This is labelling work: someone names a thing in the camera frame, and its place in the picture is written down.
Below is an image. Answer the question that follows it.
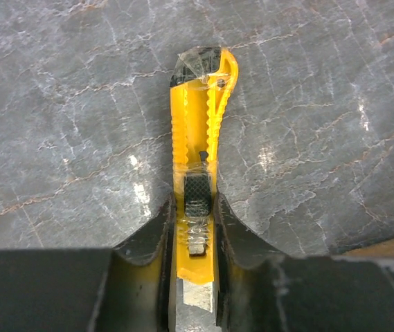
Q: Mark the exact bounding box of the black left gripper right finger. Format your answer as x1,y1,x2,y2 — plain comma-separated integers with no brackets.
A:
213,194,394,331

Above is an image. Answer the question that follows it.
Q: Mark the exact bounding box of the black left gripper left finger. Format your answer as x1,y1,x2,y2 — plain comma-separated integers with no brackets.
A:
0,196,176,331

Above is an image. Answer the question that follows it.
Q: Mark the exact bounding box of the yellow utility knife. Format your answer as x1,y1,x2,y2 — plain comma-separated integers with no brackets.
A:
170,46,239,312

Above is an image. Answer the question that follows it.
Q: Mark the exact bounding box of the brown cardboard express box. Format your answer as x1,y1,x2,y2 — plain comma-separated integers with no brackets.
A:
344,239,394,257

